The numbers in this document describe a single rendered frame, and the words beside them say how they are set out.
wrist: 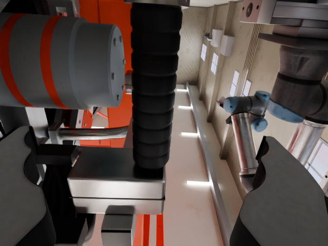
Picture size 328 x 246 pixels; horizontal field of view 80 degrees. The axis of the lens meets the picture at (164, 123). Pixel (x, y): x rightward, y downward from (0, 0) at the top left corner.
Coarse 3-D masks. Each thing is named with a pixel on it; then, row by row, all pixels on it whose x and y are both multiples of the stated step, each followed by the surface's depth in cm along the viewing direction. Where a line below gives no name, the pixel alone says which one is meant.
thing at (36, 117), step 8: (0, 112) 33; (8, 112) 33; (16, 112) 33; (24, 112) 33; (32, 112) 34; (40, 112) 36; (0, 120) 33; (8, 120) 33; (16, 120) 33; (24, 120) 33; (32, 120) 34; (40, 120) 37; (8, 128) 34; (16, 128) 34; (40, 128) 37; (40, 136) 37; (48, 136) 40; (40, 176) 40
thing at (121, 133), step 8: (48, 128) 39; (56, 128) 40; (64, 128) 41; (72, 128) 41; (80, 128) 41; (88, 128) 41; (96, 128) 41; (104, 128) 42; (112, 128) 42; (120, 128) 42; (56, 136) 39; (64, 136) 40; (72, 136) 40; (80, 136) 40; (88, 136) 41; (96, 136) 41; (104, 136) 41; (112, 136) 41; (120, 136) 42
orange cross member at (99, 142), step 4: (92, 140) 324; (96, 140) 325; (100, 140) 325; (104, 140) 325; (108, 140) 325; (84, 144) 328; (88, 144) 328; (92, 144) 329; (96, 144) 329; (100, 144) 329; (104, 144) 329; (108, 144) 329
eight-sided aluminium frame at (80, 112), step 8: (48, 0) 47; (56, 0) 47; (64, 0) 47; (72, 0) 47; (56, 8) 48; (64, 8) 48; (72, 8) 48; (72, 16) 48; (56, 112) 53; (64, 112) 55; (72, 112) 53; (80, 112) 55; (56, 120) 52; (64, 120) 55; (72, 120) 53; (80, 120) 55; (72, 144) 51; (40, 184) 39
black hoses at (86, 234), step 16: (48, 144) 31; (64, 144) 31; (48, 160) 30; (64, 160) 30; (48, 176) 30; (64, 176) 30; (48, 192) 29; (64, 192) 29; (64, 208) 29; (64, 224) 20; (80, 224) 20; (64, 240) 18; (80, 240) 19
